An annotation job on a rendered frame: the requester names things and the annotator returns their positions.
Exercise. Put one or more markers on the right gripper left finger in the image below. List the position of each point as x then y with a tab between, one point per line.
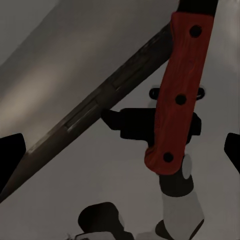
12	149

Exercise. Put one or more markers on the parer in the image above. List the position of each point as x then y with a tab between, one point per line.
192	26

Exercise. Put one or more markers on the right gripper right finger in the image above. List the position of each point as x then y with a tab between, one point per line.
232	149

